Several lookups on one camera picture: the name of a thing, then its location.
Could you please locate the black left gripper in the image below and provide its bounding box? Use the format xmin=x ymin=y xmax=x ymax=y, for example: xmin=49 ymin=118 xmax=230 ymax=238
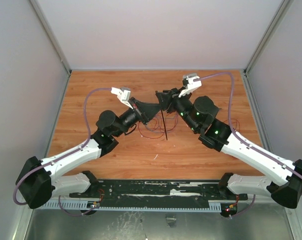
xmin=113 ymin=97 xmax=162 ymax=138

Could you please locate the black zip tie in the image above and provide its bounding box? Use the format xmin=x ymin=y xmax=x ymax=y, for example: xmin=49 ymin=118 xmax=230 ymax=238
xmin=160 ymin=109 xmax=168 ymax=141

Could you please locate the long red wire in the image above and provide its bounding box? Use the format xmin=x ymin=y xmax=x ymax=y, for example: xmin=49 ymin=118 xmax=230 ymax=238
xmin=137 ymin=117 xmax=179 ymax=141

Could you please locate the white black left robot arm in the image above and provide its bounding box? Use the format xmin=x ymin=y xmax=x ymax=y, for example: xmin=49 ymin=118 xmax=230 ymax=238
xmin=14 ymin=97 xmax=161 ymax=209

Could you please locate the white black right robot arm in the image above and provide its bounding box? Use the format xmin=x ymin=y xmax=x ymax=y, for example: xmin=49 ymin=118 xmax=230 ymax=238
xmin=155 ymin=88 xmax=302 ymax=209

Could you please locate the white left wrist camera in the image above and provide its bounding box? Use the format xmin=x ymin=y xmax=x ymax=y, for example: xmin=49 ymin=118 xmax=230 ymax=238
xmin=110 ymin=87 xmax=133 ymax=109

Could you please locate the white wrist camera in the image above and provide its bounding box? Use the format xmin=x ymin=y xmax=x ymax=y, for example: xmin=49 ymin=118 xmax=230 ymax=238
xmin=178 ymin=73 xmax=202 ymax=98
xmin=110 ymin=87 xmax=133 ymax=109

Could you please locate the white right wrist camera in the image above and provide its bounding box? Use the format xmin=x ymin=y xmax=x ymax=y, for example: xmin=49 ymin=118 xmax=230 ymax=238
xmin=178 ymin=73 xmax=202 ymax=98

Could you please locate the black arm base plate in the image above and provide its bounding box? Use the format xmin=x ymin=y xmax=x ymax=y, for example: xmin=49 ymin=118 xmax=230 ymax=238
xmin=69 ymin=179 xmax=248 ymax=209

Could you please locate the grey slotted cable duct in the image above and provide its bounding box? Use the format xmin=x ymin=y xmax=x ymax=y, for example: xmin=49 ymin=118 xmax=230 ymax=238
xmin=43 ymin=199 xmax=222 ymax=213

